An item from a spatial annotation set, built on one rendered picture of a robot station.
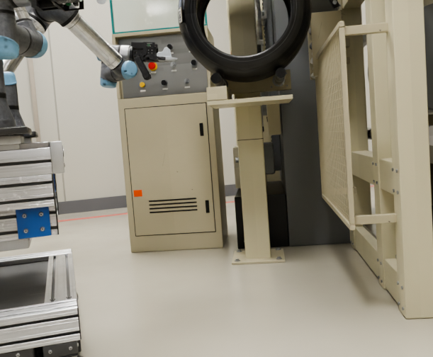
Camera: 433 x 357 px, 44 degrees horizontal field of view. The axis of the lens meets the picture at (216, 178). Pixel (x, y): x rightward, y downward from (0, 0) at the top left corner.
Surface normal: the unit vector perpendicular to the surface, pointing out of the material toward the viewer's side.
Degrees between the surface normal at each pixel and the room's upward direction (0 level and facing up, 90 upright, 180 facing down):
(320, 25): 90
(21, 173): 90
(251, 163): 90
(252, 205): 90
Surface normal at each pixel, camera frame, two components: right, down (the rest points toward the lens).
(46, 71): 0.28, 0.06
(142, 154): -0.09, 0.09
